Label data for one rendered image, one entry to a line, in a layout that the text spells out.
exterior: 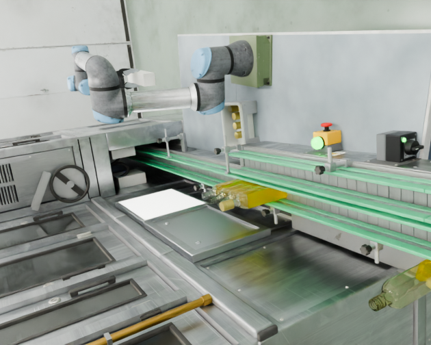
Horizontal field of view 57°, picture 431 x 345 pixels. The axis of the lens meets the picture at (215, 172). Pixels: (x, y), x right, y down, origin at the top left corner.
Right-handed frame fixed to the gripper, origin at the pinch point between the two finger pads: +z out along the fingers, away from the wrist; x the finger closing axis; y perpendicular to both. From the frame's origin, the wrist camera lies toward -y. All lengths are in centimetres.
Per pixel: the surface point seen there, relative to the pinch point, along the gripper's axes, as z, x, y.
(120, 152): -6, 47, 28
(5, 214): -74, 65, 15
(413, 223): 12, 23, -152
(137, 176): 3, 65, 27
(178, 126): 31, 35, 20
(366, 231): 14, 33, -137
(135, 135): 2.0, 36.0, 19.7
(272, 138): 33, 23, -70
